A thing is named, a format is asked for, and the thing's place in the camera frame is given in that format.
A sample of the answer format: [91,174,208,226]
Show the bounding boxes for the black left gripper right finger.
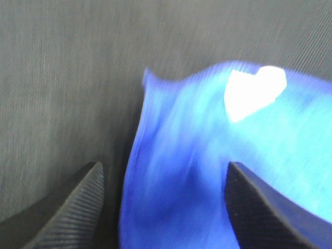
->
[224,162,331,248]

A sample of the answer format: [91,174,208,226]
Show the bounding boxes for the black table cloth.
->
[1,1,331,248]

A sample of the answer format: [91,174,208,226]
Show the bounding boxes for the blue microfibre towel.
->
[119,61,331,248]

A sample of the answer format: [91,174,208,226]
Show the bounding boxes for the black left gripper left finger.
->
[1,161,104,248]

